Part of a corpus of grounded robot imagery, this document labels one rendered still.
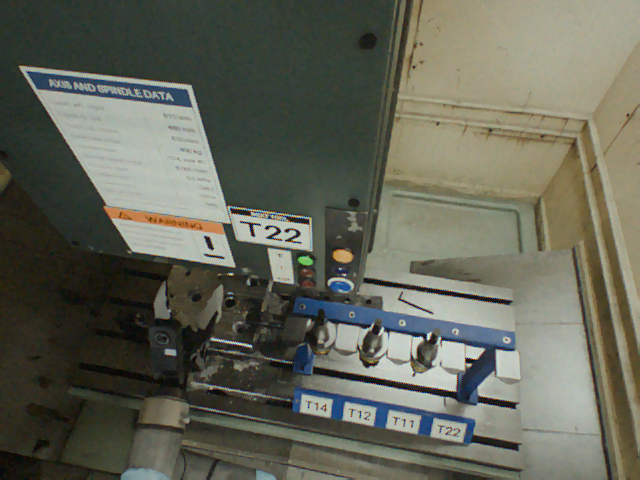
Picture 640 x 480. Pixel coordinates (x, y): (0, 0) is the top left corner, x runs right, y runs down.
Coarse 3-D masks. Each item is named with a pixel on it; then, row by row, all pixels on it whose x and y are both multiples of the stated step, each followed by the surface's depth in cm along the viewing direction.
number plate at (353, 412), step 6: (348, 402) 113; (348, 408) 113; (354, 408) 113; (360, 408) 113; (366, 408) 112; (372, 408) 112; (348, 414) 114; (354, 414) 113; (360, 414) 113; (366, 414) 113; (372, 414) 113; (348, 420) 114; (354, 420) 114; (360, 420) 114; (366, 420) 113; (372, 420) 113
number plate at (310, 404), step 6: (306, 396) 114; (312, 396) 114; (306, 402) 114; (312, 402) 114; (318, 402) 114; (324, 402) 114; (330, 402) 113; (300, 408) 115; (306, 408) 115; (312, 408) 115; (318, 408) 114; (324, 408) 114; (330, 408) 114; (318, 414) 115; (324, 414) 115; (330, 414) 114
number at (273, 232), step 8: (264, 224) 54; (272, 224) 54; (280, 224) 53; (264, 232) 55; (272, 232) 55; (280, 232) 55; (288, 232) 54; (296, 232) 54; (304, 232) 54; (264, 240) 57; (272, 240) 57; (280, 240) 56; (288, 240) 56; (296, 240) 56; (304, 240) 55
